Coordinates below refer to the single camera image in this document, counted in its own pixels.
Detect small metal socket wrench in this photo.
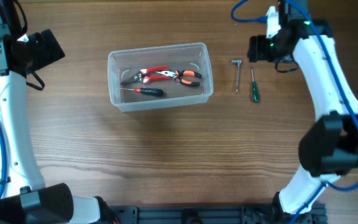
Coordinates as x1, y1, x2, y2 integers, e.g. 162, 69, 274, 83
231, 59, 242, 94

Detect green handled screwdriver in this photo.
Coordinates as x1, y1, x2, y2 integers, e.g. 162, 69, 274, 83
250, 67, 259, 103

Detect clear plastic container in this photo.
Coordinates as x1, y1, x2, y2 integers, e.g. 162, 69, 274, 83
108, 42, 214, 112

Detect orange black needle-nose pliers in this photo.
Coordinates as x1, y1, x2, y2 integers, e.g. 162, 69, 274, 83
156, 69, 203, 88

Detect red handled pruning shears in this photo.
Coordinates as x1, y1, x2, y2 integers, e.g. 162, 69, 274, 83
121, 66, 170, 85

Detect red and black screwdriver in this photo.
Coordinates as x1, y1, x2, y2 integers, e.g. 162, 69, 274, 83
121, 88, 164, 96

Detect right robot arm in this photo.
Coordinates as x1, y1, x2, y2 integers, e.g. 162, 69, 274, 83
248, 1, 358, 215

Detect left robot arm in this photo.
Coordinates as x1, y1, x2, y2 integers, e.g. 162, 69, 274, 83
0, 0, 117, 223

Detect right blue cable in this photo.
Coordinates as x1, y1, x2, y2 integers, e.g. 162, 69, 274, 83
230, 0, 358, 224

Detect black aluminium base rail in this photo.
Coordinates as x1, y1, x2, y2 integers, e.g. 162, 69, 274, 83
110, 203, 328, 224

